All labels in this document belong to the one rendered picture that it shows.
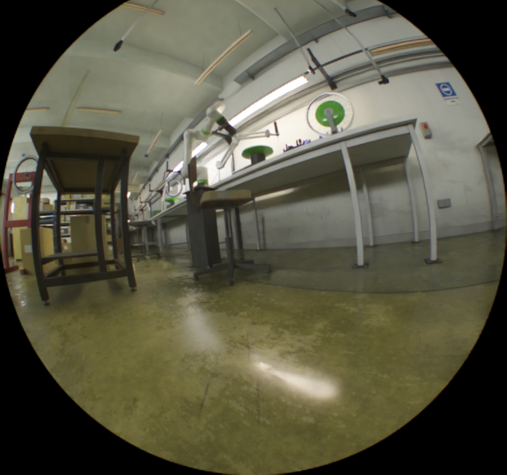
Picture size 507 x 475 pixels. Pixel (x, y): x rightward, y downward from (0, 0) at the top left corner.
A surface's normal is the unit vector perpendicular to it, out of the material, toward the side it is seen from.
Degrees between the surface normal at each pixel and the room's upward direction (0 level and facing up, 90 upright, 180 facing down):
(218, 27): 180
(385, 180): 90
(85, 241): 90
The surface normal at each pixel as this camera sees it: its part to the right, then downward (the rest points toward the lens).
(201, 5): 0.11, 0.99
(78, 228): 0.77, -0.11
